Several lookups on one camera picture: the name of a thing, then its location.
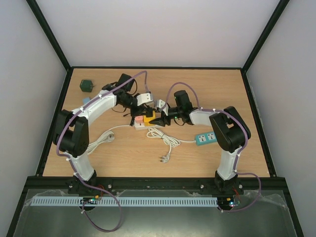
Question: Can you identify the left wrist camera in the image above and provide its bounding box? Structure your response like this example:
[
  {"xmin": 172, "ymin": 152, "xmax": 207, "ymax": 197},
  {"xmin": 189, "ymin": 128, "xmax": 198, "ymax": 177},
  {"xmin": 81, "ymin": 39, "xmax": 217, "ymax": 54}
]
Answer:
[{"xmin": 136, "ymin": 92, "xmax": 154, "ymax": 106}]

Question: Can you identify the white teal-strip cord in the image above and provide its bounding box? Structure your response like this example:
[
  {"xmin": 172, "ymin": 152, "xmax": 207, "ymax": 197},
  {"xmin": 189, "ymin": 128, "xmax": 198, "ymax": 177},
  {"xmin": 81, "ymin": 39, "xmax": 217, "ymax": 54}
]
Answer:
[{"xmin": 146, "ymin": 126, "xmax": 197, "ymax": 163}]

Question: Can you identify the black frame rail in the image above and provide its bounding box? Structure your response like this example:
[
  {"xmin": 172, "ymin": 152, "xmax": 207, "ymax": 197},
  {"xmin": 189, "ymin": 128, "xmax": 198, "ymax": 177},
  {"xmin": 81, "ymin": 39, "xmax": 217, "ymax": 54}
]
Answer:
[{"xmin": 24, "ymin": 176, "xmax": 287, "ymax": 194}]

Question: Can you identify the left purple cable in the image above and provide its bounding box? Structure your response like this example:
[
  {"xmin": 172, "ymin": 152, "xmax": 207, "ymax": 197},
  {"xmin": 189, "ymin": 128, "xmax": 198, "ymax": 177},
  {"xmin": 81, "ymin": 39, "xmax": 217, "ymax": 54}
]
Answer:
[{"xmin": 56, "ymin": 70, "xmax": 150, "ymax": 232}]

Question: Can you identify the thin black cable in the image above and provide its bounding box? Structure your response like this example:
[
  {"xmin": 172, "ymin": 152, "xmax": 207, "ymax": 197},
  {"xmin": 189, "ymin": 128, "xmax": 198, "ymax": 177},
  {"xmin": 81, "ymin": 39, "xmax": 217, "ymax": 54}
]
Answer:
[{"xmin": 122, "ymin": 106, "xmax": 137, "ymax": 125}]

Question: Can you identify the teal power strip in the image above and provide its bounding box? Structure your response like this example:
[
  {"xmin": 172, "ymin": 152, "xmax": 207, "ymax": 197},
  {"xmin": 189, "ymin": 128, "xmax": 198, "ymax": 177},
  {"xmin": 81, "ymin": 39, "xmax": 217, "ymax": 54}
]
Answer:
[{"xmin": 195, "ymin": 131, "xmax": 217, "ymax": 146}]

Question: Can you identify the yellow cube adapter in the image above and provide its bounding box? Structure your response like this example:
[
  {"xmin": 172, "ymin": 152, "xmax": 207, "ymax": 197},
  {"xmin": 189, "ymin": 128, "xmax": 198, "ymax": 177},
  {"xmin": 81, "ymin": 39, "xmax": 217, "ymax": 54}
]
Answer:
[{"xmin": 143, "ymin": 111, "xmax": 156, "ymax": 127}]

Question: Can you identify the light blue cable duct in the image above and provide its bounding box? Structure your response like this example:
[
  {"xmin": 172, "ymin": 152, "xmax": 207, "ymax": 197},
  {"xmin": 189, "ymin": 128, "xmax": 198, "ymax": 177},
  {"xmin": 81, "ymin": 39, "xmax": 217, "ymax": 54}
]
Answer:
[{"xmin": 30, "ymin": 197, "xmax": 218, "ymax": 207}]

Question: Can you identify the dark green dragon charger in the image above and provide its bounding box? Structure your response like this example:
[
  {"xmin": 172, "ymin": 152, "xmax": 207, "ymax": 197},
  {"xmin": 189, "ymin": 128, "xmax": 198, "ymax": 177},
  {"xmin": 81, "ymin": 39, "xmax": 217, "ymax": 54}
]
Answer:
[{"xmin": 79, "ymin": 79, "xmax": 95, "ymax": 93}]

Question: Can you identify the light blue charger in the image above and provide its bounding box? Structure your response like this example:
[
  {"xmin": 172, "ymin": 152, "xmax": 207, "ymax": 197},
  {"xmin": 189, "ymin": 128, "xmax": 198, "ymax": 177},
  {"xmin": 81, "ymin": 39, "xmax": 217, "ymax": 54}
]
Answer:
[{"xmin": 82, "ymin": 97, "xmax": 90, "ymax": 104}]

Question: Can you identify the white strip cord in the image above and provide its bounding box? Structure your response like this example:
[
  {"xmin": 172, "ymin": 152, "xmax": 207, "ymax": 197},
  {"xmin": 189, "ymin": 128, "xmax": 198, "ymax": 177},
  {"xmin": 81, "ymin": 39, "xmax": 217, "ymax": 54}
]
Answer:
[{"xmin": 86, "ymin": 123, "xmax": 136, "ymax": 156}]

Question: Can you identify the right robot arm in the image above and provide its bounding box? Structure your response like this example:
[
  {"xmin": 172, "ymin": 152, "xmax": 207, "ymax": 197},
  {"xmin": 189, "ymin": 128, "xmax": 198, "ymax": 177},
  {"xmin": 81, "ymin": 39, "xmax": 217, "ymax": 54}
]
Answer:
[{"xmin": 150, "ymin": 90, "xmax": 251, "ymax": 194}]

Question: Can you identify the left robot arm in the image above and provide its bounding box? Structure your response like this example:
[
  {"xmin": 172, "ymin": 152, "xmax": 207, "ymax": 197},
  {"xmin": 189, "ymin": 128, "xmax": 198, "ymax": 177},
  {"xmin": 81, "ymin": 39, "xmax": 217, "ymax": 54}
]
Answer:
[{"xmin": 53, "ymin": 71, "xmax": 153, "ymax": 193}]

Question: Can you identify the white power strip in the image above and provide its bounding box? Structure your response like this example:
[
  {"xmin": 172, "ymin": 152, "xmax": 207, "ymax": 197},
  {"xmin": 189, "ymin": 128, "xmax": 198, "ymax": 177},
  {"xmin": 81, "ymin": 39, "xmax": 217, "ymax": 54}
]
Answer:
[{"xmin": 134, "ymin": 122, "xmax": 162, "ymax": 130}]

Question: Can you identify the pink plug adapter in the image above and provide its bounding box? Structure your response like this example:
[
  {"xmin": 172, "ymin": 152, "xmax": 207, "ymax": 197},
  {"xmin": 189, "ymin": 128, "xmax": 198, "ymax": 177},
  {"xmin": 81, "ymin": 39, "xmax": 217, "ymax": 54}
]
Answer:
[{"xmin": 134, "ymin": 116, "xmax": 144, "ymax": 125}]

